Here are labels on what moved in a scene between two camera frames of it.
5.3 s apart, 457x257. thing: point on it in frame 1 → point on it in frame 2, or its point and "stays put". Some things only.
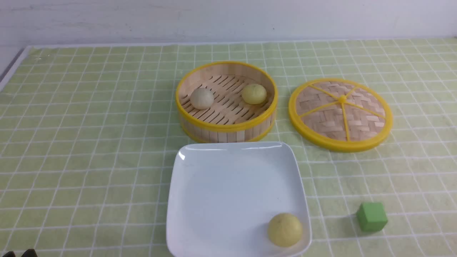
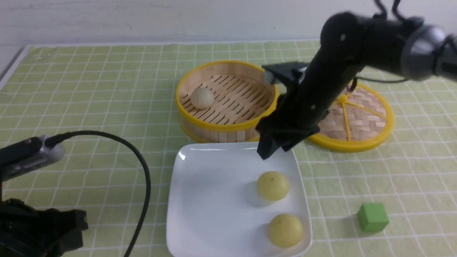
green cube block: [372, 216] stays put
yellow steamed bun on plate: [285, 230] stays put
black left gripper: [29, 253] → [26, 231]
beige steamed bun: [201, 98] stays put
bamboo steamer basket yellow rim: [230, 119] stays put
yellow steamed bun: [254, 94] → [272, 186]
